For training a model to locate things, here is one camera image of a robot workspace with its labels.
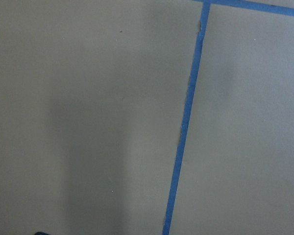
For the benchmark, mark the black mouse pad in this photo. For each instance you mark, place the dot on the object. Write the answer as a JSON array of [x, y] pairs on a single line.
[[40, 233]]

